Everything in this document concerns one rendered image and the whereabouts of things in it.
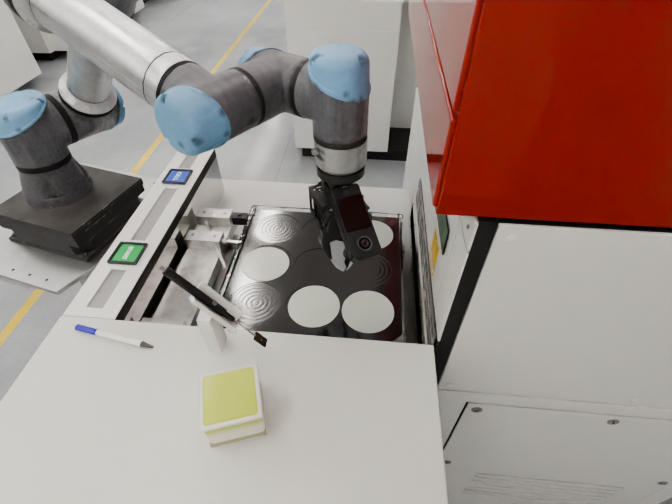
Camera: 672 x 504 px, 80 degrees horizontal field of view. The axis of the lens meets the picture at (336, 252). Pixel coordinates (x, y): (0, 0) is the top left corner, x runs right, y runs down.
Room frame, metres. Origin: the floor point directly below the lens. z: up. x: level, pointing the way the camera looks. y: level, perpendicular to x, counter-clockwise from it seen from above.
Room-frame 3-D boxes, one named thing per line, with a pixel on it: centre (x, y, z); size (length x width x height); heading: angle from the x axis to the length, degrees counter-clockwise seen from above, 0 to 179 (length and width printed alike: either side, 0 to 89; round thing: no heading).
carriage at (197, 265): (0.58, 0.30, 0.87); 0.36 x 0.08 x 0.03; 175
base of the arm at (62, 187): (0.83, 0.69, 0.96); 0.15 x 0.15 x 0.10
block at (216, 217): (0.74, 0.29, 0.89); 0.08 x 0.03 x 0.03; 85
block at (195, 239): (0.66, 0.30, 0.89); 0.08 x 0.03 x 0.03; 85
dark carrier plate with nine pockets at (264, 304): (0.58, 0.04, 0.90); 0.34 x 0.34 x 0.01; 85
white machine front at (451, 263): (0.75, -0.20, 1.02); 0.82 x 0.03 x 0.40; 175
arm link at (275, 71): (0.55, 0.09, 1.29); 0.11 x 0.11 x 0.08; 54
